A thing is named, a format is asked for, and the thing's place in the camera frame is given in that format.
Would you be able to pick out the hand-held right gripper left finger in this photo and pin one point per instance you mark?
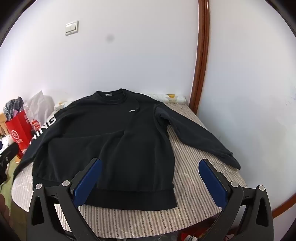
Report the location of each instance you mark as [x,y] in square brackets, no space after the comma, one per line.
[86,183]

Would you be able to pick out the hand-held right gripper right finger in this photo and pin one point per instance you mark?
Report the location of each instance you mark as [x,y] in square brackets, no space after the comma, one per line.
[212,183]

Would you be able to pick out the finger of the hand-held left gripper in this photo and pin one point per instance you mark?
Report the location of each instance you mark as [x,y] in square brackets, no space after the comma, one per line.
[9,153]

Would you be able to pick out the black sweatshirt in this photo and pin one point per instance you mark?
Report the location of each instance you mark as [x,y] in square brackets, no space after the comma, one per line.
[104,139]

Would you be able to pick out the person's left hand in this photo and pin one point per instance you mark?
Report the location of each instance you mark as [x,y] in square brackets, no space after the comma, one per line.
[3,208]

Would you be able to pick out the white floral pillow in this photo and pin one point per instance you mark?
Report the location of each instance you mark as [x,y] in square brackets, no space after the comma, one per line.
[4,142]

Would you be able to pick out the green bedsheet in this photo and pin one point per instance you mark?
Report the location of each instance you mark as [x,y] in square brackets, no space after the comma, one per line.
[9,171]

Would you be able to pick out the red paper bag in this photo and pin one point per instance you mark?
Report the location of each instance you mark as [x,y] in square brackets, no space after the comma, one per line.
[18,132]

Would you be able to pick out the wooden bed headboard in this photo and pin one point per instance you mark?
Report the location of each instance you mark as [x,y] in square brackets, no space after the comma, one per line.
[2,125]

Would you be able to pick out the grey plaid cloth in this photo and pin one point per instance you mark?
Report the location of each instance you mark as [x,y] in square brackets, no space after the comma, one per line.
[13,107]

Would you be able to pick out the white plastic shopping bag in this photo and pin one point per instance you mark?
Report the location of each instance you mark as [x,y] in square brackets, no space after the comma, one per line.
[39,104]

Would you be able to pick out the brown wooden baseboard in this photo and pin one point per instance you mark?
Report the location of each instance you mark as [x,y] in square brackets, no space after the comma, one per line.
[284,185]

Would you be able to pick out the brown wooden door frame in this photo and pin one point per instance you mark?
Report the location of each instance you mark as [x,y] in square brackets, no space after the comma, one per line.
[201,58]

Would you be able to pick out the white wall light switch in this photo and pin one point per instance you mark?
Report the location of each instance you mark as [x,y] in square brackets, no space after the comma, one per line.
[71,27]

